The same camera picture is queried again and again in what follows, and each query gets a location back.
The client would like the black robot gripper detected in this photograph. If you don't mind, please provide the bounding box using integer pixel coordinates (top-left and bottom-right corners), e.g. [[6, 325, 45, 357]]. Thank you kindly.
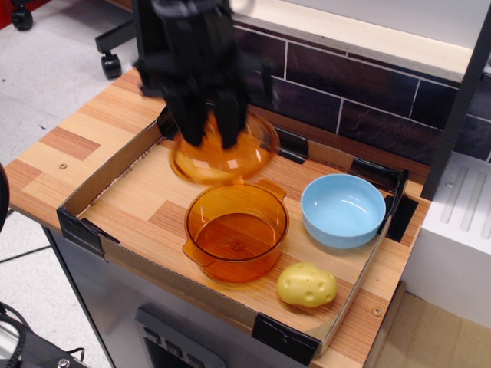
[[133, 7, 277, 149]]

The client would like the orange transparent pot lid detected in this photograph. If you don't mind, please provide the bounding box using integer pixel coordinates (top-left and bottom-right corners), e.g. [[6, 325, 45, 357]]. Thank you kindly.
[[170, 113, 280, 185]]

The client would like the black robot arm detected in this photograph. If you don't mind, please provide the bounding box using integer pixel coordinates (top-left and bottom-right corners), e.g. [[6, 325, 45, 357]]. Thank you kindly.
[[132, 1, 273, 150]]

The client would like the orange transparent pot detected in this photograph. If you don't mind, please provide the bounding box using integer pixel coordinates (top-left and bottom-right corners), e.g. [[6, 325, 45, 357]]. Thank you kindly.
[[183, 179, 289, 283]]

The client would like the black office chair base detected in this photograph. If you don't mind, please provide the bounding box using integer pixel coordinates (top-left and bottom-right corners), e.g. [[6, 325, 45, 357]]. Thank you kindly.
[[95, 20, 135, 80]]

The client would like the light blue bowl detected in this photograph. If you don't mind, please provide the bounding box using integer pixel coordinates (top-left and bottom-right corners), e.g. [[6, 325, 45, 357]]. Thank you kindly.
[[301, 174, 387, 249]]

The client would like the yellow toy potato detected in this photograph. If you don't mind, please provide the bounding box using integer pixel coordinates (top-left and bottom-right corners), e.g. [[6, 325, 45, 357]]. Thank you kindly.
[[277, 262, 338, 307]]

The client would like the black caster wheel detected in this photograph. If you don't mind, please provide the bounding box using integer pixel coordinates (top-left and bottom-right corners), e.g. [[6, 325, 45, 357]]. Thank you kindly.
[[11, 0, 33, 31]]

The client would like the cardboard fence with black tape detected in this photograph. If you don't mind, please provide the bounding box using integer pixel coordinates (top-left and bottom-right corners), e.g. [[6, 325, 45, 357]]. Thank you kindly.
[[48, 110, 425, 367]]

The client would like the grey toy oven panel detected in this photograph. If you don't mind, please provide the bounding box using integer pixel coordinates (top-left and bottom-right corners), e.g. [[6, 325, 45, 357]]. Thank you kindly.
[[134, 307, 227, 368]]

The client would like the white toy sink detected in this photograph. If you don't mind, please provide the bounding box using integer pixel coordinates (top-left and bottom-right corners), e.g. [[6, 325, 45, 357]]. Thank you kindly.
[[402, 153, 490, 327]]

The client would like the black cable on floor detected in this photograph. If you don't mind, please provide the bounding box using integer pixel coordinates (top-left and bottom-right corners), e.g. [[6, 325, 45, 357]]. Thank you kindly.
[[0, 245, 53, 265]]

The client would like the dark grey vertical post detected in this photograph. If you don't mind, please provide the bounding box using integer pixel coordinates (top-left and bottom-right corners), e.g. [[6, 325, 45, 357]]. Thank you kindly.
[[420, 8, 490, 201]]

